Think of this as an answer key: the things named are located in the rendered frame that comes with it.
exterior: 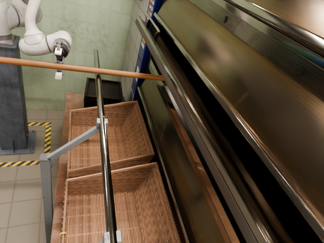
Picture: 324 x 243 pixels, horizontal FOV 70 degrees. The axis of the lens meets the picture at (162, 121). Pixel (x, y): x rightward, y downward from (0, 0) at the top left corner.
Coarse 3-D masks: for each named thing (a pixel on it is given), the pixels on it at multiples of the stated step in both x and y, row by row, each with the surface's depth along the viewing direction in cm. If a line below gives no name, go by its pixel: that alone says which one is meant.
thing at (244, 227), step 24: (168, 48) 117; (192, 72) 103; (192, 96) 82; (216, 120) 75; (216, 144) 63; (240, 144) 69; (216, 168) 55; (240, 168) 59; (264, 168) 64; (264, 192) 55; (240, 216) 46; (264, 216) 48; (288, 216) 52; (288, 240) 46; (312, 240) 49
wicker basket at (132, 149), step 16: (96, 112) 170; (128, 112) 178; (80, 128) 172; (112, 128) 181; (128, 128) 173; (144, 128) 151; (80, 144) 160; (96, 144) 164; (112, 144) 168; (128, 144) 167; (144, 144) 146; (80, 160) 149; (96, 160) 153; (112, 160) 156; (128, 160) 130; (144, 160) 135
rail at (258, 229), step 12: (144, 24) 127; (156, 48) 102; (168, 72) 87; (180, 84) 81; (180, 96) 76; (192, 108) 70; (192, 120) 67; (204, 132) 62; (216, 156) 56; (228, 168) 53; (228, 180) 51; (240, 192) 48; (240, 204) 47; (252, 216) 44; (252, 228) 43; (264, 228) 43; (264, 240) 41
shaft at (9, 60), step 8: (16, 64) 109; (24, 64) 110; (32, 64) 111; (40, 64) 112; (48, 64) 113; (56, 64) 114; (64, 64) 116; (88, 72) 120; (96, 72) 121; (104, 72) 122; (112, 72) 124; (120, 72) 125; (128, 72) 127; (160, 80) 134
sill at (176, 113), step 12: (156, 72) 145; (168, 96) 124; (180, 120) 109; (192, 144) 97; (192, 156) 96; (204, 168) 88; (204, 180) 87; (216, 192) 80; (216, 204) 79; (228, 216) 73; (228, 228) 73; (240, 240) 68
